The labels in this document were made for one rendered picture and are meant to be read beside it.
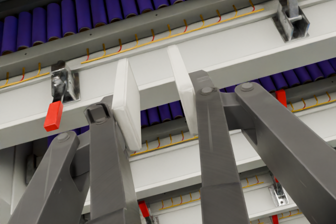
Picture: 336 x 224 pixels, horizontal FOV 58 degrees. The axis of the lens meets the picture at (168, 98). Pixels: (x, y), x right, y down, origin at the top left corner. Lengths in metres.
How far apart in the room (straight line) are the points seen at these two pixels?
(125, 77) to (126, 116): 0.04
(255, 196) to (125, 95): 0.55
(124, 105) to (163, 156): 0.36
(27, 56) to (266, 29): 0.28
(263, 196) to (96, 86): 0.45
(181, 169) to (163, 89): 0.19
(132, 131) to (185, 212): 0.53
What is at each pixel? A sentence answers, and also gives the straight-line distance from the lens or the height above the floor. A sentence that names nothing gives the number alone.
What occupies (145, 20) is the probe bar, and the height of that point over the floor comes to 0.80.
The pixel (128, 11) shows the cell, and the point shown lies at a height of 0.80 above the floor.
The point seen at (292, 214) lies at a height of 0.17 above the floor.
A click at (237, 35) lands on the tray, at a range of 0.37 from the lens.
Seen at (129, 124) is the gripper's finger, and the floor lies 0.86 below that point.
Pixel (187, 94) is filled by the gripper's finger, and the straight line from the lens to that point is 0.15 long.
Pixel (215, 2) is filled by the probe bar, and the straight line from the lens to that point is 0.38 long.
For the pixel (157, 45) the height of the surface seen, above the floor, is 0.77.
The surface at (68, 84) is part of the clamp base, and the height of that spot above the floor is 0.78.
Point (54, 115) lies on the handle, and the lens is 0.31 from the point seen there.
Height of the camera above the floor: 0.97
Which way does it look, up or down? 43 degrees down
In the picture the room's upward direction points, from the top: 17 degrees counter-clockwise
